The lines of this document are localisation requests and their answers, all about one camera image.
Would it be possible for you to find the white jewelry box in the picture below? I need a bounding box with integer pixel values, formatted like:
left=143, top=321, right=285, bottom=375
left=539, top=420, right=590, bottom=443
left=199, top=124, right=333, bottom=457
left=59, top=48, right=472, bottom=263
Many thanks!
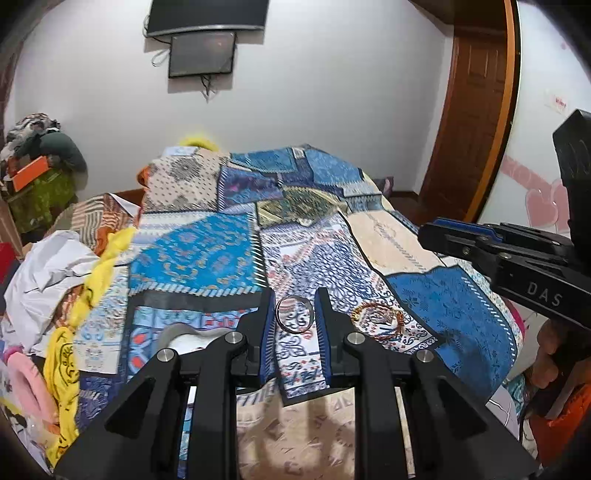
left=158, top=323, right=243, bottom=357

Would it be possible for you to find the yellow scarf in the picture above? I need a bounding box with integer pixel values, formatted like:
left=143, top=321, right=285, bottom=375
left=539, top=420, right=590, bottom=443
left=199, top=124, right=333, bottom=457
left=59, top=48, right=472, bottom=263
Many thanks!
left=44, top=225, right=139, bottom=467

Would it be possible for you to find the orange patterned cloth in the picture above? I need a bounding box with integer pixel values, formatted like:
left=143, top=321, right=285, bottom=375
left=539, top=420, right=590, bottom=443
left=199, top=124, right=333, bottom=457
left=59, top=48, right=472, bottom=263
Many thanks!
left=69, top=191, right=144, bottom=259

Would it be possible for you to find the pile of clothes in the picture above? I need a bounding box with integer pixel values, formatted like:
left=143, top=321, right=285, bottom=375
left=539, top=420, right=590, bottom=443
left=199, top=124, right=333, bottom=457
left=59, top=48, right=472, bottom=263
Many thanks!
left=0, top=112, right=88, bottom=185

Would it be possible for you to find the white cloth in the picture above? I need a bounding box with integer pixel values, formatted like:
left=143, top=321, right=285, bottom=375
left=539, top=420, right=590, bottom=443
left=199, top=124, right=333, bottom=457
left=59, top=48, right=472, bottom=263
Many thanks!
left=0, top=230, right=108, bottom=354

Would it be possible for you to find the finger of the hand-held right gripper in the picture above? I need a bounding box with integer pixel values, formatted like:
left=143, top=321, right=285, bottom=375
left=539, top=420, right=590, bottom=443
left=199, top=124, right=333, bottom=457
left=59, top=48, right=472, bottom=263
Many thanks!
left=431, top=220, right=575, bottom=252
left=417, top=223, right=573, bottom=278

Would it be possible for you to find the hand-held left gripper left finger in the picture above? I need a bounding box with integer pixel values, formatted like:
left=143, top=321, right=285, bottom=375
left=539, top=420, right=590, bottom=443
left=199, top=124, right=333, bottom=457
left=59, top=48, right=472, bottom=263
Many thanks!
left=54, top=287, right=277, bottom=480

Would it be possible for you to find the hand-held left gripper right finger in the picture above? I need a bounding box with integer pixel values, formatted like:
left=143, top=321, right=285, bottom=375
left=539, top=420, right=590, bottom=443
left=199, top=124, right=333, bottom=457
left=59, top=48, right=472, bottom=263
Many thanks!
left=314, top=287, right=542, bottom=480

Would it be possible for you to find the green patterned cloth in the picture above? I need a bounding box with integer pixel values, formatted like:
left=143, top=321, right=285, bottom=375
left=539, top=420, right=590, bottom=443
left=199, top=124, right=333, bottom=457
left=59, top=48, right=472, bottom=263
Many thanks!
left=8, top=167, right=79, bottom=234

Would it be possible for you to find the brown wooden door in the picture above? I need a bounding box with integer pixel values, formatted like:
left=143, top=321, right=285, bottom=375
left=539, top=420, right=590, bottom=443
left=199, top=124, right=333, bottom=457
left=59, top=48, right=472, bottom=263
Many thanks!
left=418, top=0, right=520, bottom=221

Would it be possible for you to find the blue patchwork blanket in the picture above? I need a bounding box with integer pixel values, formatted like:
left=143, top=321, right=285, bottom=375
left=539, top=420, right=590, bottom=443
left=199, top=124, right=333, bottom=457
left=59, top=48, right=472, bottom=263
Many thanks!
left=74, top=144, right=522, bottom=435

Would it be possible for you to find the beige patterned bed sheet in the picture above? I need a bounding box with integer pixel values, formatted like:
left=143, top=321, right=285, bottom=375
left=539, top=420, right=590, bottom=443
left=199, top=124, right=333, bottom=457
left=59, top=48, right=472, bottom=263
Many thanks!
left=182, top=390, right=370, bottom=480

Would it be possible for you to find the orange box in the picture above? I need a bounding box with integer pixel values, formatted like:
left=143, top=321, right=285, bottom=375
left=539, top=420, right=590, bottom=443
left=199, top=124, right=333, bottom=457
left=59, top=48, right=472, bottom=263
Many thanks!
left=11, top=156, right=51, bottom=192

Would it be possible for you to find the silver bangle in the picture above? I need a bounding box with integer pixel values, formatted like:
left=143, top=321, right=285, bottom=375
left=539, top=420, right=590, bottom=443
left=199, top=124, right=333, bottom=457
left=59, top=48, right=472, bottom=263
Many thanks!
left=276, top=295, right=317, bottom=336

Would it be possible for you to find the red beaded bracelet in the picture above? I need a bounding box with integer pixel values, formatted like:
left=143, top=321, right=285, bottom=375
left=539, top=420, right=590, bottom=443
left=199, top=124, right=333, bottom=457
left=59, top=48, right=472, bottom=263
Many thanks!
left=352, top=302, right=408, bottom=343

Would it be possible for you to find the small black wall screen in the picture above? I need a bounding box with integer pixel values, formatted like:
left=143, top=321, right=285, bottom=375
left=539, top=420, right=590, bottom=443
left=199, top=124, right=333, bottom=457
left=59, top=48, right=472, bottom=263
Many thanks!
left=167, top=31, right=237, bottom=79

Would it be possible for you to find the black wall television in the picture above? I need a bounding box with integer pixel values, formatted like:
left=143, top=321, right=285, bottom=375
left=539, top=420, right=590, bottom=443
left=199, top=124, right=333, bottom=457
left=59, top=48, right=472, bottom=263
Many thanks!
left=146, top=0, right=270, bottom=38

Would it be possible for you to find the pink cloth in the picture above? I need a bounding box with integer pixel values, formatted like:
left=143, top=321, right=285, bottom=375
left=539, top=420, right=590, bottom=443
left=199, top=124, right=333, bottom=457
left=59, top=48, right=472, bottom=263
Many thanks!
left=4, top=348, right=58, bottom=425

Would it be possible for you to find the person's right hand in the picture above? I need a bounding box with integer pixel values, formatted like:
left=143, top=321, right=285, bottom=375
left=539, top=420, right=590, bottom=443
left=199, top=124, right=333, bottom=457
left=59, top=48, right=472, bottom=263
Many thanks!
left=529, top=318, right=579, bottom=393

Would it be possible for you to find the pink heart wall sticker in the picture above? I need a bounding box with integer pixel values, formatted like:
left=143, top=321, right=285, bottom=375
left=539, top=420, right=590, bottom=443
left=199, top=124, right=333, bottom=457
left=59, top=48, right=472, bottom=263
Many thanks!
left=526, top=178, right=573, bottom=232

